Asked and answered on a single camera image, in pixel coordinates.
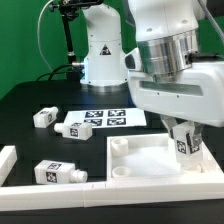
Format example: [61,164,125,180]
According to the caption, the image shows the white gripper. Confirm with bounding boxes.
[124,48,224,147]

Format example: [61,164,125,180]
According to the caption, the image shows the white square table top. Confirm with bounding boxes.
[107,133,224,184]

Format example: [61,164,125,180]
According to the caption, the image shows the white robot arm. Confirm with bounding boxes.
[81,0,224,147]

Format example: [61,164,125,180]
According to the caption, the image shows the white sheet with tags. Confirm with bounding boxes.
[64,108,146,128]

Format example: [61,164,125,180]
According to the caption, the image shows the white U-shaped fence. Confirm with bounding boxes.
[0,134,224,213]

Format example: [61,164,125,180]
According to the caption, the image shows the black cables on table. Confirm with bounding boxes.
[35,63,74,82]

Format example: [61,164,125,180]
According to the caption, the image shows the black camera stand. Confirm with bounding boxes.
[48,0,104,81]

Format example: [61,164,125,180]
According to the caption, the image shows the grey cable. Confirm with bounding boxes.
[35,0,54,73]

